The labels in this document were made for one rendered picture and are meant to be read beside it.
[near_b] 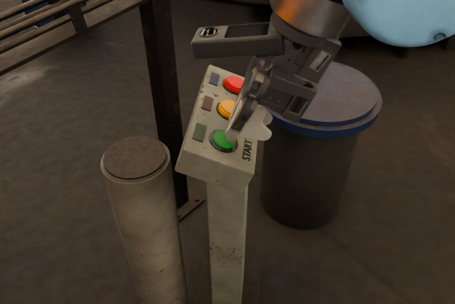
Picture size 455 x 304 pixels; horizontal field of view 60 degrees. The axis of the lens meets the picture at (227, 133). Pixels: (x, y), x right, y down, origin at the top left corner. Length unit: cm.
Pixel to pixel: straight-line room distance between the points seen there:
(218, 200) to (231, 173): 16
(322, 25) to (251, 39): 9
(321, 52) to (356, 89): 59
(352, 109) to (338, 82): 12
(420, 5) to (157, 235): 62
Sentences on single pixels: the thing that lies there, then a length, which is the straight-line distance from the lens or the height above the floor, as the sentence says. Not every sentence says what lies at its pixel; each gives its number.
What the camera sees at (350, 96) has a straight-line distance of 104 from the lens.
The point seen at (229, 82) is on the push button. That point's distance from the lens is 70.
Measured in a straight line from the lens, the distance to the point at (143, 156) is 71.
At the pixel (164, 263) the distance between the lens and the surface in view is 87.
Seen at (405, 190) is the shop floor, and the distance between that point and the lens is 146.
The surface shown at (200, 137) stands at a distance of 58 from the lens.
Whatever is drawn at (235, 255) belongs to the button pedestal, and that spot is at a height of 26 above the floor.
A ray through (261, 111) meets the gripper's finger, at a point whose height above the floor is 68.
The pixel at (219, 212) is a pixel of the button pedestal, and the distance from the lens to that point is 76.
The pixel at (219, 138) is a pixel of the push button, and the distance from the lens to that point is 59.
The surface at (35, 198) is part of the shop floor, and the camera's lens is 145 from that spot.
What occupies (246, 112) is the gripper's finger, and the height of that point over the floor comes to 69.
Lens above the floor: 99
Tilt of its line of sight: 40 degrees down
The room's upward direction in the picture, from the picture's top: straight up
